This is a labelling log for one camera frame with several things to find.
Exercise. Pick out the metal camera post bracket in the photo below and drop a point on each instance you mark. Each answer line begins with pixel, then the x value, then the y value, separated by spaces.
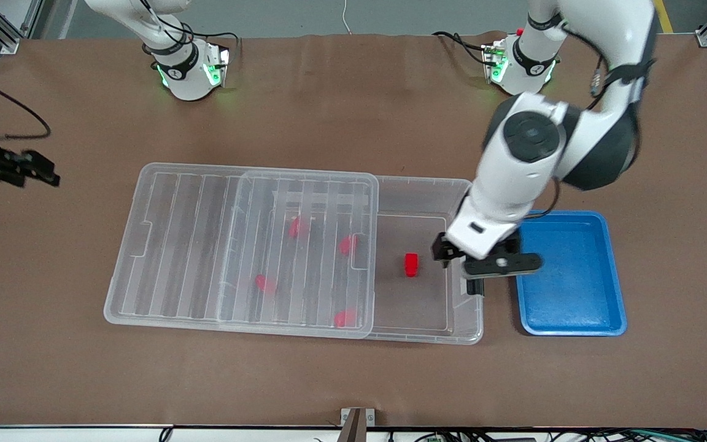
pixel 356 423

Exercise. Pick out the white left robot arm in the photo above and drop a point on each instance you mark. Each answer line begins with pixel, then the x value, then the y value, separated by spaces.
pixel 531 135

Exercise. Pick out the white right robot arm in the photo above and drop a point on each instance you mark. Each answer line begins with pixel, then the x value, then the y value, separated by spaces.
pixel 185 73

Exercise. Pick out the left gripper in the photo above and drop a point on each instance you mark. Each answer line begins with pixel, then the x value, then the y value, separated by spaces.
pixel 443 250

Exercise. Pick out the clear ribbed plastic lid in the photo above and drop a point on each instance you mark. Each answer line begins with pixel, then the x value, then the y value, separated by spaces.
pixel 175 245

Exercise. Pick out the blue plastic tray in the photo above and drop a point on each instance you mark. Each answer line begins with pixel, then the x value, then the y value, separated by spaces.
pixel 574 276

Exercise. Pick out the brown table cover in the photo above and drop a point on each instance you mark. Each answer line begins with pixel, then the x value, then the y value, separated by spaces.
pixel 83 368

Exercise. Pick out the red block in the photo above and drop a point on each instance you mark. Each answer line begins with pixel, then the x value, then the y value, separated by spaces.
pixel 345 317
pixel 412 264
pixel 266 284
pixel 347 244
pixel 296 228

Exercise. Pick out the black box latch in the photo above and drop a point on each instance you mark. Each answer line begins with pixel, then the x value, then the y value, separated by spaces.
pixel 476 287

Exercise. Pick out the clear plastic storage box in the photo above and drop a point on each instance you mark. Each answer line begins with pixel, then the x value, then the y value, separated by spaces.
pixel 415 307

